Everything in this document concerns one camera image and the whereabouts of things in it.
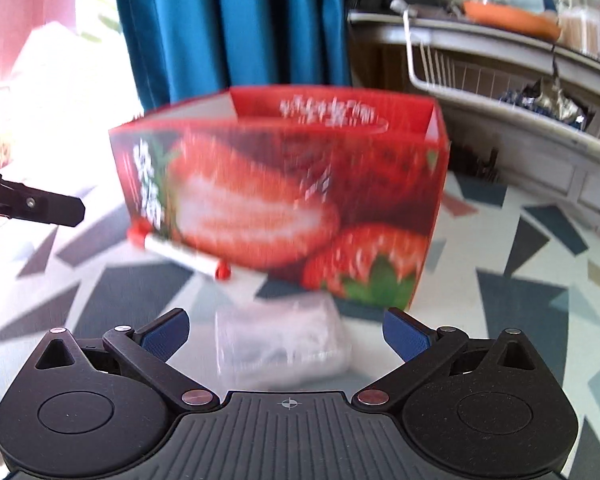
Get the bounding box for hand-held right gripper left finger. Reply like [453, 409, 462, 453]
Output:
[30, 307, 221, 416]

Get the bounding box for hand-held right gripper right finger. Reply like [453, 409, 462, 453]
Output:
[351, 307, 548, 415]

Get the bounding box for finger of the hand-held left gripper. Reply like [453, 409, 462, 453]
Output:
[0, 170, 86, 228]

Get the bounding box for red and white marker pen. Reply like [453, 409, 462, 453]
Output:
[127, 220, 232, 281]

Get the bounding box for clear plastic case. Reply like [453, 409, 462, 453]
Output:
[214, 296, 352, 391]

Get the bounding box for red strawberry print cardboard box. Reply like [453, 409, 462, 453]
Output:
[108, 85, 451, 312]

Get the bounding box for pink curtain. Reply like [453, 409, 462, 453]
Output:
[0, 0, 90, 92]

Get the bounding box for white vanity desk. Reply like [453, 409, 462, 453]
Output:
[347, 10, 600, 235]

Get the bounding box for blue curtain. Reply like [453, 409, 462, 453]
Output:
[111, 0, 354, 114]

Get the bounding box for silver foil packet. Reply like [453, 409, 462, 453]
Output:
[499, 77, 597, 132]

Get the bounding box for clear cotton swab box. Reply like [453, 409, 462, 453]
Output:
[559, 4, 600, 57]

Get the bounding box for white wire basket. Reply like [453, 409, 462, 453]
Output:
[401, 9, 600, 149]

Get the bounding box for black cable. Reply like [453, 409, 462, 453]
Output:
[549, 41, 562, 92]

